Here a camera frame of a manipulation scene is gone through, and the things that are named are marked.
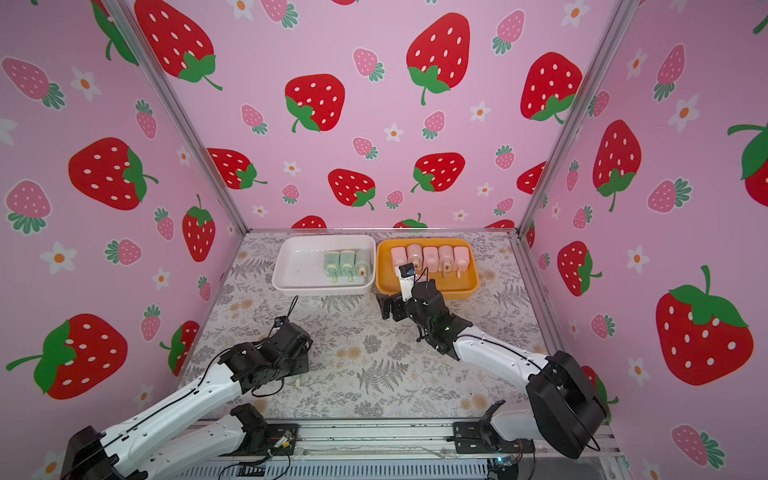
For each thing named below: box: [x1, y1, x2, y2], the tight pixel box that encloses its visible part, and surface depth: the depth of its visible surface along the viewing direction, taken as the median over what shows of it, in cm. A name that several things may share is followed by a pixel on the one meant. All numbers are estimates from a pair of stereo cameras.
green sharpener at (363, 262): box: [355, 248, 372, 278], surface depth 103 cm
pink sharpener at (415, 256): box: [407, 244, 423, 271], surface depth 106 cm
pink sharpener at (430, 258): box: [422, 246, 439, 272], surface depth 106 cm
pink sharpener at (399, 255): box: [391, 246, 408, 268], surface depth 106 cm
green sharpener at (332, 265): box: [324, 251, 341, 284], surface depth 105 cm
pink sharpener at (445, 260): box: [438, 245, 454, 278], surface depth 106 cm
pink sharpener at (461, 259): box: [453, 246, 470, 279], surface depth 106 cm
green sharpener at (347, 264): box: [340, 250, 356, 283], surface depth 105 cm
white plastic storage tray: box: [272, 235, 376, 296], surface depth 110 cm
